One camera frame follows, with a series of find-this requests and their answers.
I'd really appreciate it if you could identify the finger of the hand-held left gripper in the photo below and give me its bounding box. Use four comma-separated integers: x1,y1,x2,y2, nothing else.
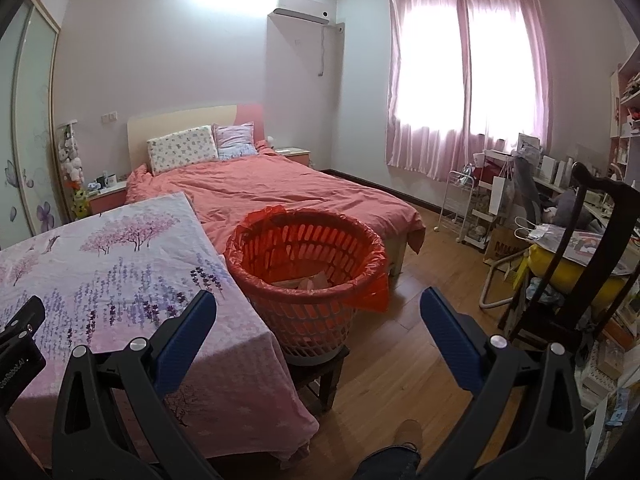
0,296,47,348

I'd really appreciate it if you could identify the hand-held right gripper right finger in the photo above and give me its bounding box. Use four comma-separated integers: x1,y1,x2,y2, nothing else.
419,287,587,480

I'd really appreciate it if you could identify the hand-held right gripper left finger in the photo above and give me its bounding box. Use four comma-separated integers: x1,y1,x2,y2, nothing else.
51,289,221,480

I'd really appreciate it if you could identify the orange plastic laundry basket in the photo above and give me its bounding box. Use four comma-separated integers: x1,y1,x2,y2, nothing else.
225,206,391,366

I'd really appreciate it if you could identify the cream wrapper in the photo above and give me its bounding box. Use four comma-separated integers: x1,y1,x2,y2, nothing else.
295,271,334,291

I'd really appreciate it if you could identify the floral tablecloth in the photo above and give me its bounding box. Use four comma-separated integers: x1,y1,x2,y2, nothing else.
0,191,321,471

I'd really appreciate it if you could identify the brown paper bag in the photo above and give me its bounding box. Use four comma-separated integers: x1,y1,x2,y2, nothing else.
482,225,526,266

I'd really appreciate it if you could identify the tan boot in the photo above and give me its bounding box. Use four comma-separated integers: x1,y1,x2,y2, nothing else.
392,419,425,453

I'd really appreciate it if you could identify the yellow round cushion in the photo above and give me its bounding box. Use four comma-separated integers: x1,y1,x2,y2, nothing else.
525,247,631,306

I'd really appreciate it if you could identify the white shelf cart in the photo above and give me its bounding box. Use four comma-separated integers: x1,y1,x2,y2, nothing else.
462,149,521,253

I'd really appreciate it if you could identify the yellow green plush toy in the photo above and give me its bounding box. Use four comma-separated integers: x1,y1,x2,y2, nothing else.
70,187,91,219

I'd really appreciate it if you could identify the dark wooden stool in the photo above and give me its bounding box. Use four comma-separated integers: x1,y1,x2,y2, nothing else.
290,347,351,413

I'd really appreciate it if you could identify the dark wooden chair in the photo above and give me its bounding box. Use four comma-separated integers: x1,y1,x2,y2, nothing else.
500,161,640,356

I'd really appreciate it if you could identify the pink nightstand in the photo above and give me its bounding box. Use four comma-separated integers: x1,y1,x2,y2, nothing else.
274,147,311,166
87,182,128,216

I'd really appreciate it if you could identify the white paper bag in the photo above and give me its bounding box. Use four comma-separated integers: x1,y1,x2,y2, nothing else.
489,176,516,216

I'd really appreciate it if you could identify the person's jeans leg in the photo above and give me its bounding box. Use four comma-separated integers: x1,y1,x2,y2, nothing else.
355,442,421,480

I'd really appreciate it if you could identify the bed with pink duvet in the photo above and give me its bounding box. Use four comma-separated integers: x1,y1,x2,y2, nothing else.
124,152,427,256

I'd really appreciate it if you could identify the hanging plush toy organizer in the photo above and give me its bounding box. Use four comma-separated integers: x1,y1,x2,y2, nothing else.
56,120,83,186

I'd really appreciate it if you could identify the grey cloth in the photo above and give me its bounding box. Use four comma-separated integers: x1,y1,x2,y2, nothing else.
515,155,591,226

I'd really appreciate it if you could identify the white floral pillow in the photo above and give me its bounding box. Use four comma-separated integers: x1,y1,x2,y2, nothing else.
146,126,220,176

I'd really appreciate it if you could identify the floral sliding door wardrobe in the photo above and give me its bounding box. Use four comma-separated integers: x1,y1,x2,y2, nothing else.
0,0,63,251

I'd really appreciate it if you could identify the pink curtain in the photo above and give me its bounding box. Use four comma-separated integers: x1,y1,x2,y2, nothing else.
457,0,546,171
385,0,473,181

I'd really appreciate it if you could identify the pink striped pillow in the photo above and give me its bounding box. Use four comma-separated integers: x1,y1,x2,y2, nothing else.
212,122,258,161

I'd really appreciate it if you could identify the cream pink bed headboard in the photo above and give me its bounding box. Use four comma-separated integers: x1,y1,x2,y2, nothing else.
126,104,265,171

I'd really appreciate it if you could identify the white bookshelf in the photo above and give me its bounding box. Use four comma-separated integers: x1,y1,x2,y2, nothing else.
607,55,640,181

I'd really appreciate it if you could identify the white air conditioner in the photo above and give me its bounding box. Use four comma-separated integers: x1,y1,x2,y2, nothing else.
272,0,331,26

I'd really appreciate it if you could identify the white tube frame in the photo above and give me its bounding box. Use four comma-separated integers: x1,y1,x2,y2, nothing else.
479,252,521,308

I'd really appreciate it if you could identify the white wire cart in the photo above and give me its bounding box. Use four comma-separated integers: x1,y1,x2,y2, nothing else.
440,170,476,236

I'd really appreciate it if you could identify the white handled shopping bag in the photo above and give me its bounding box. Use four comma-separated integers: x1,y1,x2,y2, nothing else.
515,217,556,244

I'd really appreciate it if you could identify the air conditioner cable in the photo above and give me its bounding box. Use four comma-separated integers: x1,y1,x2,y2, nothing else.
318,22,346,78

